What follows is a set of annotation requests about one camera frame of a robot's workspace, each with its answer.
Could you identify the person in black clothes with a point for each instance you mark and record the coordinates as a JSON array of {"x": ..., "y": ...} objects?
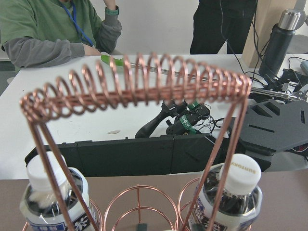
[{"x": 218, "y": 21}]

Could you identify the black thermos bottle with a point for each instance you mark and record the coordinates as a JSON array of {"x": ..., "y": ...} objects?
[{"x": 280, "y": 38}]

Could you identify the black plastic bracket parts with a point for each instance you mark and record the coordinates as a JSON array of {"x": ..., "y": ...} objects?
[{"x": 269, "y": 127}]

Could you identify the person in green sweater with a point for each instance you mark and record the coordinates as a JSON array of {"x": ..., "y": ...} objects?
[{"x": 44, "y": 33}]

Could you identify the copper wire bottle rack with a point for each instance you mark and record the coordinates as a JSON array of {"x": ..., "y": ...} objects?
[{"x": 154, "y": 79}]

